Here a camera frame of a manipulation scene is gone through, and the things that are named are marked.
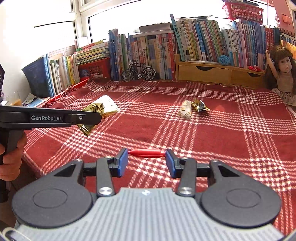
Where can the red plastic basket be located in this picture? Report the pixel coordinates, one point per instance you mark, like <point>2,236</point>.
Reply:
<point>242,11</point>

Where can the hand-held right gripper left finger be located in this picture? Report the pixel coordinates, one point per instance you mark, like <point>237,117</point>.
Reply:
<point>123,162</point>

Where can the black toy bicycle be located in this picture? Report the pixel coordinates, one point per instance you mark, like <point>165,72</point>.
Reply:
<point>138,75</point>

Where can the person's left hand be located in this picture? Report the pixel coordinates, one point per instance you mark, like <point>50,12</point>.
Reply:
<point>12,164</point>

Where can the long-haired doll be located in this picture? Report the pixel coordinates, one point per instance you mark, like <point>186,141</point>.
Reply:
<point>285,76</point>

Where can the long row of colourful books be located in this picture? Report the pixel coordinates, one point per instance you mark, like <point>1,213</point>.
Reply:
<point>208,39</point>

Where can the pile of loose magazines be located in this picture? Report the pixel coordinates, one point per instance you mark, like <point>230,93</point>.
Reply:
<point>37,102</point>

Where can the red plaid blanket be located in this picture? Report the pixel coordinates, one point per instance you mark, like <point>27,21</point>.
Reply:
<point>208,139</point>

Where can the clear nougat packet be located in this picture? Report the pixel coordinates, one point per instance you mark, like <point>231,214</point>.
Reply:
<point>186,111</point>

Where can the large dark blue book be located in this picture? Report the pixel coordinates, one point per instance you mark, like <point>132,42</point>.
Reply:
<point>37,78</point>

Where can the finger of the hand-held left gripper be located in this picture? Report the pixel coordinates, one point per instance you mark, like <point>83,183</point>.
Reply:
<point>90,118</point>

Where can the row of tall thin books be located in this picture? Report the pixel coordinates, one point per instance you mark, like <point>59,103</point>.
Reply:
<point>115,58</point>

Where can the red plastic crate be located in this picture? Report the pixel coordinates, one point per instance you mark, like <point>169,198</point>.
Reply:
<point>97,67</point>

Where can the stack of flat-lying books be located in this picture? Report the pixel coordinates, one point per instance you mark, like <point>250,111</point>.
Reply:
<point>92,52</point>

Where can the small red ornament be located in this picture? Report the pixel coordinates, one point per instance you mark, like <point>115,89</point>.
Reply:
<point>254,68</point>

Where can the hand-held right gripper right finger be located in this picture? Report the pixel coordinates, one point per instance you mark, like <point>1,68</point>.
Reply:
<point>171,162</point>

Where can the row of pale-spined books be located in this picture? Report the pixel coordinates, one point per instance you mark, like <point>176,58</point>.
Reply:
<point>62,74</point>

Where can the wooden drawer organizer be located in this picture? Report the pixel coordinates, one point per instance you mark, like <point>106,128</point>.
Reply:
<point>203,74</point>

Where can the small gold foil wrapper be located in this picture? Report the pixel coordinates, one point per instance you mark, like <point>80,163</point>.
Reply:
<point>200,106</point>

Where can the row of short mixed books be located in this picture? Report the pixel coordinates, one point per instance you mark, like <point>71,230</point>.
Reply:
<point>157,58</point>

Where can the gold snack bag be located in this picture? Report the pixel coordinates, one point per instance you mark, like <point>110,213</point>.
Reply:
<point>106,106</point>

